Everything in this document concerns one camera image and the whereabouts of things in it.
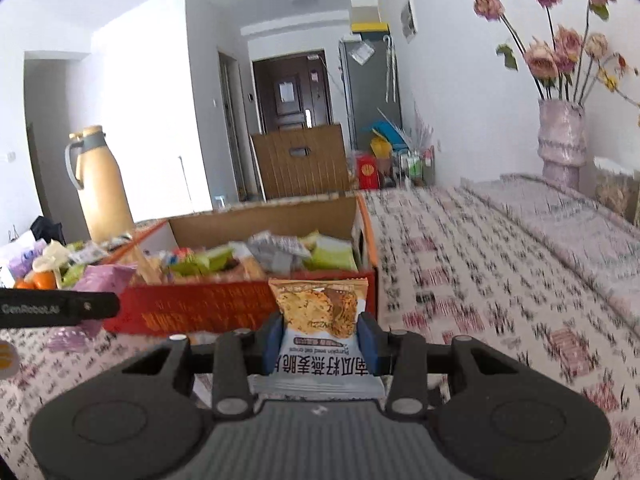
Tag dried pink rose bouquet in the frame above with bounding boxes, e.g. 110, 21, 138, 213
465, 0, 628, 102

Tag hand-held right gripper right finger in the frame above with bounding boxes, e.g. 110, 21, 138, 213
356, 311, 521, 421

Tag purple snack packet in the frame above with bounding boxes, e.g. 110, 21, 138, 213
47, 264, 139, 352

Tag purple tissue pack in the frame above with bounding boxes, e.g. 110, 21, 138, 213
0, 237, 48, 281

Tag dark brown door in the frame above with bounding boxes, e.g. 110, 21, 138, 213
251, 50, 333, 133

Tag yellow flower branch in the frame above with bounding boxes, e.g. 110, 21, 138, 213
597, 62, 640, 126

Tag white printed snack packet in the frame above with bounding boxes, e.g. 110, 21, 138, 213
246, 230, 312, 272

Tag small white snack packet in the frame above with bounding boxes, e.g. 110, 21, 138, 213
70, 241, 108, 265

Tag red snack packet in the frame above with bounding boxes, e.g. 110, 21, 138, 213
170, 246, 201, 266

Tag red bag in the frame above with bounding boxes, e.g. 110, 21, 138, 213
356, 154, 381, 191

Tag small green snack packet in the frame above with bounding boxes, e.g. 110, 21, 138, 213
60, 262, 88, 288

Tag white box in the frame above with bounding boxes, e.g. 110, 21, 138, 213
350, 0, 381, 23

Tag yellow black box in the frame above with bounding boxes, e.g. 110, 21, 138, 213
350, 21, 391, 41

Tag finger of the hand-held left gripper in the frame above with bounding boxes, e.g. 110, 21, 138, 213
64, 291, 121, 327

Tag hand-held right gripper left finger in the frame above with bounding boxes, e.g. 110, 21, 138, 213
122, 311, 287, 421

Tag yellow thermos jug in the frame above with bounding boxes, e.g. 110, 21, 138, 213
64, 125, 134, 245

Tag pink dried grass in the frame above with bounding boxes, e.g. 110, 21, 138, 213
410, 102, 436, 153

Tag grey refrigerator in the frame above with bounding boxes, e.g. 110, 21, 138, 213
339, 35, 403, 153

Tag metal rack cart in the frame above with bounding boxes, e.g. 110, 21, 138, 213
392, 145, 436, 188

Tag blue plastic item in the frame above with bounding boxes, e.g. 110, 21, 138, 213
370, 119, 406, 143

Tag red cardboard box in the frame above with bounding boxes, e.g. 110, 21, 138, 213
102, 194, 379, 337

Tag white folded umbrella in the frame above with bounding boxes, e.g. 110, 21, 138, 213
382, 35, 398, 103

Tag cream rubber gloves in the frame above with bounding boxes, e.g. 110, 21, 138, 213
32, 241, 71, 286

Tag pink textured vase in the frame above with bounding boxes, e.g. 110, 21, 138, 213
536, 98, 587, 191

